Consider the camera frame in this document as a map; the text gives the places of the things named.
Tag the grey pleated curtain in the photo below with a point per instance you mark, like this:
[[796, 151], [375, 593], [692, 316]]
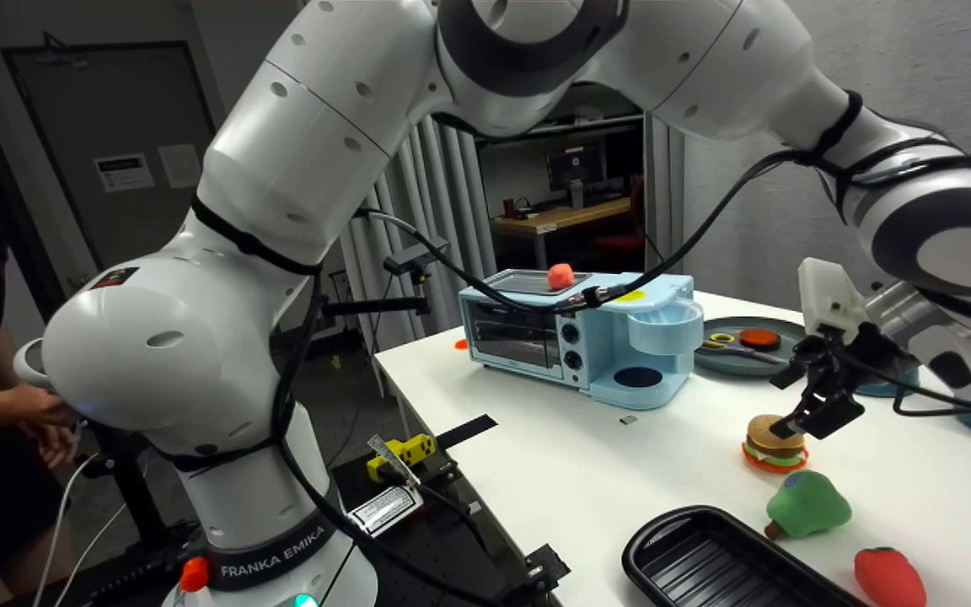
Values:
[[441, 214]]

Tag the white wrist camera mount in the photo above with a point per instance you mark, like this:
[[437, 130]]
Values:
[[835, 295]]

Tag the light blue toy oven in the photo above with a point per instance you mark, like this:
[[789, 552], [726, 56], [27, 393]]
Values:
[[589, 331]]

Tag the black mounting platform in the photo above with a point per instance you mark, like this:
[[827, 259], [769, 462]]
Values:
[[441, 552]]

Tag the red strawberry plush toy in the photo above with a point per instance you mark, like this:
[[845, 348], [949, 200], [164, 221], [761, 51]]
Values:
[[561, 277], [887, 575]]

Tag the grey door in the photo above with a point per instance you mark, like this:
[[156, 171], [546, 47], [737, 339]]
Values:
[[103, 122]]

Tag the black plastic tray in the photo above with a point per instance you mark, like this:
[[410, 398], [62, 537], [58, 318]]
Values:
[[723, 560]]

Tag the dark storage shelf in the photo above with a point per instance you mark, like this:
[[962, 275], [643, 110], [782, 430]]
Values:
[[556, 171]]

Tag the white bottle orange cap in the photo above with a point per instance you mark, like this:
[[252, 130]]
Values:
[[198, 578]]

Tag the green pear plush toy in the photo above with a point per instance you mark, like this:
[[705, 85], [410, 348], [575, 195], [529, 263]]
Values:
[[807, 507]]

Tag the wooden table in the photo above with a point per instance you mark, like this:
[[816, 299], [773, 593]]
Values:
[[556, 217]]

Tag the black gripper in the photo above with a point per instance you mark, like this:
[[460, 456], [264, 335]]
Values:
[[851, 359]]

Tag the black camera on stand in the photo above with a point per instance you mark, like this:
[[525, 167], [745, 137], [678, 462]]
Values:
[[413, 259]]

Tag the white door sign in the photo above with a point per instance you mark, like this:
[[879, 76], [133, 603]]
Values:
[[124, 174]]

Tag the red round toy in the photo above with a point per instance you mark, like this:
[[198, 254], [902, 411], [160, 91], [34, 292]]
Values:
[[761, 339]]

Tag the yellow clamp block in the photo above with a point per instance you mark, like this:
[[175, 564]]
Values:
[[404, 454]]

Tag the silver metal plate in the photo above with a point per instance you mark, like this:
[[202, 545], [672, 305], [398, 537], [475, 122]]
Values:
[[387, 507]]

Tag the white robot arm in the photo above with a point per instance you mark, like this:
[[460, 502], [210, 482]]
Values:
[[317, 145]]

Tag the sandwich burger plush toy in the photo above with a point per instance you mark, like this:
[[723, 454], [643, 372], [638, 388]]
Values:
[[773, 448]]

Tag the person hand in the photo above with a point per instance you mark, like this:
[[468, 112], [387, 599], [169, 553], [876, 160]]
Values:
[[34, 404]]

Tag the dark grey plate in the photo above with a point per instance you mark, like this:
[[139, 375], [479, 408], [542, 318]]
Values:
[[733, 359]]

